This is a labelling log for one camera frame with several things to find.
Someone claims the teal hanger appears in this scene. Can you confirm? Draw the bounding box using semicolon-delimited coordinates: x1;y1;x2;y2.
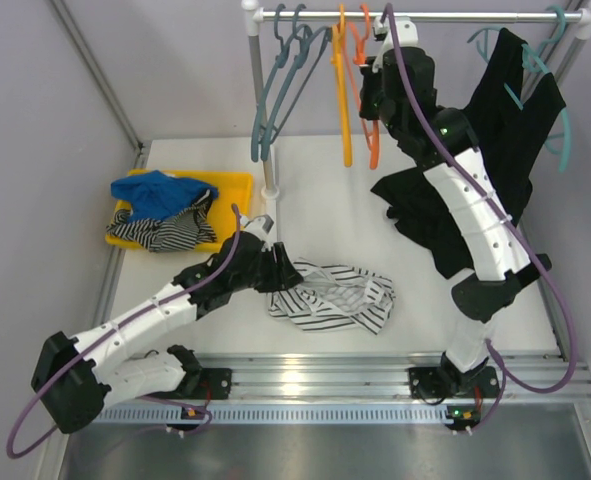
467;5;573;174

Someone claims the black tank top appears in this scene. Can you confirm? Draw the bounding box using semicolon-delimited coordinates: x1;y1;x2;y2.
360;28;566;285

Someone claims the yellow plastic bin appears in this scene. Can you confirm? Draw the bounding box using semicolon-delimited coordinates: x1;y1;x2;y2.
105;169;253;252

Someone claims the striped tank top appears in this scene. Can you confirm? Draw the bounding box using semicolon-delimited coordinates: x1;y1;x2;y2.
267;258;396;336

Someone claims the aluminium table edge rail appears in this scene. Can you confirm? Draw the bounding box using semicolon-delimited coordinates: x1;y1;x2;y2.
198;353;591;403

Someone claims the blue-grey hanger right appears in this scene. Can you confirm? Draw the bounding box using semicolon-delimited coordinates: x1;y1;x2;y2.
251;3;331;162

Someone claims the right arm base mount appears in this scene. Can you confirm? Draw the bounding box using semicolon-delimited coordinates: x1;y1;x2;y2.
408;353;500;405

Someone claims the perforated cable tray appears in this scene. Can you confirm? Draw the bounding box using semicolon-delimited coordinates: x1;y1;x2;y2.
93;402;481;425

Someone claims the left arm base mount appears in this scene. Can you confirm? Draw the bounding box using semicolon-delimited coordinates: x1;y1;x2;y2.
149;345;232;401

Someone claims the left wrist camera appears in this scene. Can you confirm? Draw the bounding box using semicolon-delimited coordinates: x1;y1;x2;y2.
240;214;276;249

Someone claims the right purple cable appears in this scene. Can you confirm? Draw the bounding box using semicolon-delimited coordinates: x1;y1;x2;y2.
378;3;579;433

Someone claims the blue garment in bin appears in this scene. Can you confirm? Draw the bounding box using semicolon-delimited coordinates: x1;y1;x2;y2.
110;170;219;223

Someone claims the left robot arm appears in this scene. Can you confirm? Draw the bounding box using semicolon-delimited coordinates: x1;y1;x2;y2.
31;231;303;434

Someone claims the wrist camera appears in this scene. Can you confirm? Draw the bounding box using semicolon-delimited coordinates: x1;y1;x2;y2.
370;14;420;56
240;214;276;249

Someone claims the clothes rack metal frame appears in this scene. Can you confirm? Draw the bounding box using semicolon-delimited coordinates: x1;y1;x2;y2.
241;1;591;201

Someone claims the yellow hanger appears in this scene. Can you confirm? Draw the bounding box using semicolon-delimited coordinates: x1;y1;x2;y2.
331;4;353;168

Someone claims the orange hanger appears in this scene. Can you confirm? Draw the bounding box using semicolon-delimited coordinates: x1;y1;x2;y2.
348;3;380;170

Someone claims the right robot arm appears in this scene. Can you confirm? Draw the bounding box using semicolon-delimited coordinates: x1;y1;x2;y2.
360;46;551;405

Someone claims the striped garment in bin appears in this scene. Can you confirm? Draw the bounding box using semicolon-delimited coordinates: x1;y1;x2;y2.
106;190;217;253

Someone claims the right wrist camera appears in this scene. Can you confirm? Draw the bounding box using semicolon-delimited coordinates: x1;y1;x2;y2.
370;14;420;56

